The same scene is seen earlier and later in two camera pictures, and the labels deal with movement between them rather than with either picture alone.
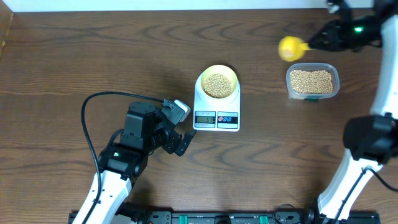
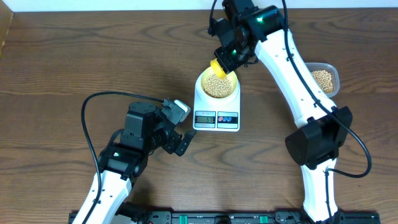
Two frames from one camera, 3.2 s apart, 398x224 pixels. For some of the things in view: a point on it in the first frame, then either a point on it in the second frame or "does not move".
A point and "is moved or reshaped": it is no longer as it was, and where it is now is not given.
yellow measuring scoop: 292,48 is moved or reshaped
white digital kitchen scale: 212,115 does not move
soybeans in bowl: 217,86 does not move
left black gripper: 170,146 does not move
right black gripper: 333,31 to 227,65
